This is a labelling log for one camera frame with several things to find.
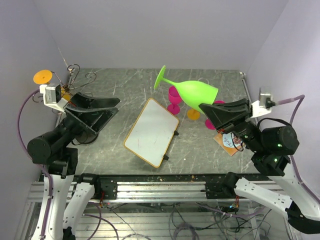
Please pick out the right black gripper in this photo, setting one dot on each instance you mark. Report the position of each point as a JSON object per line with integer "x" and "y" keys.
{"x": 227, "y": 117}

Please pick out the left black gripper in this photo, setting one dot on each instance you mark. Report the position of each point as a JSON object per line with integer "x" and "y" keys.
{"x": 92, "y": 120}

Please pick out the pink wine glass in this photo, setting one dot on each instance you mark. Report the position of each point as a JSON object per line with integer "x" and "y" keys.
{"x": 208, "y": 123}
{"x": 174, "y": 99}

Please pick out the orange wine glass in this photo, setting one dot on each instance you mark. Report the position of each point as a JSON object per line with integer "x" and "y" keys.
{"x": 193, "y": 114}
{"x": 43, "y": 77}

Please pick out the green wine glass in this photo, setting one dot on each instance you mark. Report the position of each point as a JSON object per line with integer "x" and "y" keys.
{"x": 192, "y": 92}

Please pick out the clear wine glass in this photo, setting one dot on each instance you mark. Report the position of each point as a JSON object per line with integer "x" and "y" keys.
{"x": 204, "y": 80}

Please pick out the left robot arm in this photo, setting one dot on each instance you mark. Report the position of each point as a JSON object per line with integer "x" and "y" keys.
{"x": 59, "y": 216}

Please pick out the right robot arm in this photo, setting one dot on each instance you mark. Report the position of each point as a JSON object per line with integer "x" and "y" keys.
{"x": 273, "y": 149}

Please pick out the black wine glass rack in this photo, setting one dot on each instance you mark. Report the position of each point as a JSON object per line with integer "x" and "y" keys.
{"x": 68, "y": 90}

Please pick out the orange framed whiteboard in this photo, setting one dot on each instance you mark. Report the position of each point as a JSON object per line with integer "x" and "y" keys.
{"x": 152, "y": 132}

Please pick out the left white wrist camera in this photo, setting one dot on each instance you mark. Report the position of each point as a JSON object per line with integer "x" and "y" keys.
{"x": 52, "y": 97}

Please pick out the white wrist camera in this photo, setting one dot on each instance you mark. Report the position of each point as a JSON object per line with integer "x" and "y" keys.
{"x": 264, "y": 104}
{"x": 52, "y": 97}

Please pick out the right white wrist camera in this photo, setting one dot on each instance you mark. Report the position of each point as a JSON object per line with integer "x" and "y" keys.
{"x": 264, "y": 104}

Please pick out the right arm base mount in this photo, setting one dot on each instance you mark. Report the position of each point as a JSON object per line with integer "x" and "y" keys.
{"x": 224, "y": 189}

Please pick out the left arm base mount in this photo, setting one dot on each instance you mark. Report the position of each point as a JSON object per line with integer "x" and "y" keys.
{"x": 104, "y": 188}

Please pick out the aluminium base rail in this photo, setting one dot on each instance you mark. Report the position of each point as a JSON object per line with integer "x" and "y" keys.
{"x": 143, "y": 192}

